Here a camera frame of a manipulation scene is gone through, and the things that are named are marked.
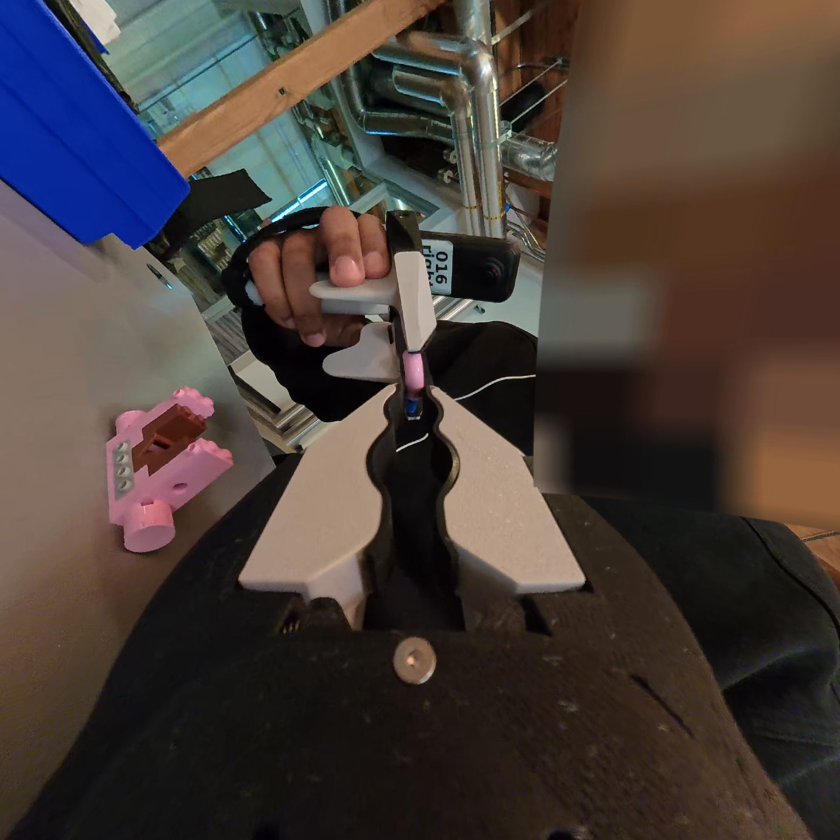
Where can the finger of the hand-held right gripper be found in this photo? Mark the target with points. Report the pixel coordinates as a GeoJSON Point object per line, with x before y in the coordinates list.
{"type": "Point", "coordinates": [413, 302]}

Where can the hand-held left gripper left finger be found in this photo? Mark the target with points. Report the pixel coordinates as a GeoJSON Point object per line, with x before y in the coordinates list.
{"type": "Point", "coordinates": [315, 518]}

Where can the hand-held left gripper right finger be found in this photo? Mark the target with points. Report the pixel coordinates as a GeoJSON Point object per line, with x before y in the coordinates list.
{"type": "Point", "coordinates": [505, 518]}

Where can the small pink toy nut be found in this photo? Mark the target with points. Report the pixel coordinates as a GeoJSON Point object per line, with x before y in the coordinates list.
{"type": "Point", "coordinates": [414, 371]}

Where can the person's right hand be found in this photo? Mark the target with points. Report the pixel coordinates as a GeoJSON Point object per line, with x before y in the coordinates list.
{"type": "Point", "coordinates": [295, 275]}

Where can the pink and brown brick assembly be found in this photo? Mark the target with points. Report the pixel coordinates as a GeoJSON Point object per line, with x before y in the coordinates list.
{"type": "Point", "coordinates": [170, 472]}

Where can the silver ventilation ducts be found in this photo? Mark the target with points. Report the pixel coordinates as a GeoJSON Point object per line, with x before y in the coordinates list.
{"type": "Point", "coordinates": [482, 98]}

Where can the wooden ceiling beam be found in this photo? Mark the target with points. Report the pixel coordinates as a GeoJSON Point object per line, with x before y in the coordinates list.
{"type": "Point", "coordinates": [295, 72]}

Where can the person's black clothing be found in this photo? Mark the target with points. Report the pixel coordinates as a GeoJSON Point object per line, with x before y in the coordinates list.
{"type": "Point", "coordinates": [754, 623]}

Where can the blue plastic bin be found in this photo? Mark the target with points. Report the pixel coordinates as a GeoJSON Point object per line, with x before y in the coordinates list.
{"type": "Point", "coordinates": [65, 131]}

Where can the white box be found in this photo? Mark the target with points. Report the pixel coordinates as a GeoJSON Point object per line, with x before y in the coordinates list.
{"type": "Point", "coordinates": [98, 16]}

